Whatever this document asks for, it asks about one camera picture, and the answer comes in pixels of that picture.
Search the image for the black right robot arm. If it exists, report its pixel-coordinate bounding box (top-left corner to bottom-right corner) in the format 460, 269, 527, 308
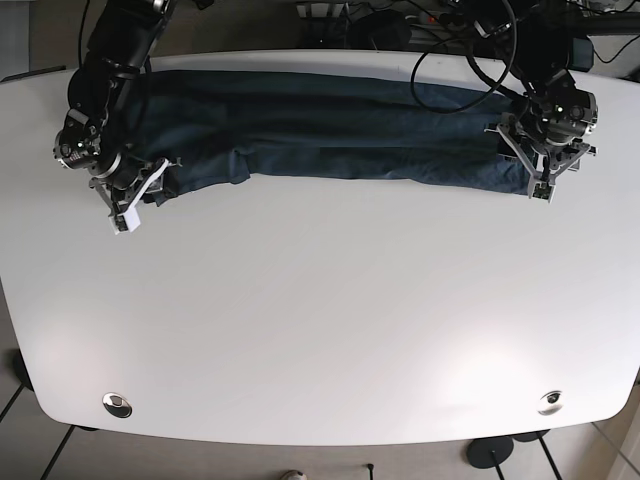
53, 1, 175, 233

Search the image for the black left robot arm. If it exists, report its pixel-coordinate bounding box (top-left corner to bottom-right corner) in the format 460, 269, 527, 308
402, 1, 598, 201

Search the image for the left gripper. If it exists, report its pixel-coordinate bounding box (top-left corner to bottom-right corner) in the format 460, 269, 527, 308
484, 119, 597, 190

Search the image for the black round stand base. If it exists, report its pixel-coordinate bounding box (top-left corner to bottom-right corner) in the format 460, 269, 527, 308
465, 436, 514, 470

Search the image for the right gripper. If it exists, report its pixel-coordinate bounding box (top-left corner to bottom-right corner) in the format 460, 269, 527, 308
89, 157, 182, 218

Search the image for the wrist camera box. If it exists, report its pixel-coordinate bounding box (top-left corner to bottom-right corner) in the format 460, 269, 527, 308
109, 209, 141, 235
527, 179, 555, 203

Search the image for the left table grommet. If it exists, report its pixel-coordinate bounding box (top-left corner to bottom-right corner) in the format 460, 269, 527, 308
102, 392, 133, 419

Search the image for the right table grommet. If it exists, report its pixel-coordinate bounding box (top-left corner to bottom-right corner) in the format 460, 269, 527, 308
536, 390, 565, 416

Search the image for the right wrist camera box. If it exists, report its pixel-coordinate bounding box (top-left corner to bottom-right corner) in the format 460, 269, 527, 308
109, 209, 141, 235

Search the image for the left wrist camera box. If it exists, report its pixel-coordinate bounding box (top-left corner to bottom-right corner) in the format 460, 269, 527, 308
527, 179, 555, 203

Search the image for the table grommet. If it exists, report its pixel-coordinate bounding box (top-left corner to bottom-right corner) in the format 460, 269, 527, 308
536, 390, 565, 416
102, 392, 133, 419

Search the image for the dark blue T-shirt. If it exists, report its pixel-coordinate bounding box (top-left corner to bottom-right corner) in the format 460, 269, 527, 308
123, 70, 529, 204

